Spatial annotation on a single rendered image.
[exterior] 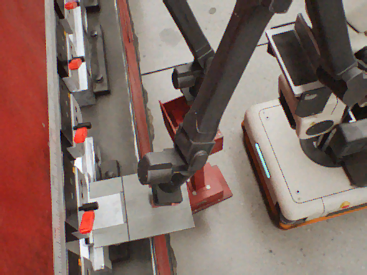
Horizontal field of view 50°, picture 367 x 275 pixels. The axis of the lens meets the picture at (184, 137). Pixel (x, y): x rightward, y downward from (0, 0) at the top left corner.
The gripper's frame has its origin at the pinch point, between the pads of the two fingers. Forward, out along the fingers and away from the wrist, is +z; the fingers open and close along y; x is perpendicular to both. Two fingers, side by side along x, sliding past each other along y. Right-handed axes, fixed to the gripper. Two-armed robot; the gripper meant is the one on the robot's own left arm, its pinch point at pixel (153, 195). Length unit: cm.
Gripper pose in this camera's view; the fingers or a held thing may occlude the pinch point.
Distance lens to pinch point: 103.7
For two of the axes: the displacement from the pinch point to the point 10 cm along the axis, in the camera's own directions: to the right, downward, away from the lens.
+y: 1.9, 8.8, -4.4
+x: 8.9, 0.4, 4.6
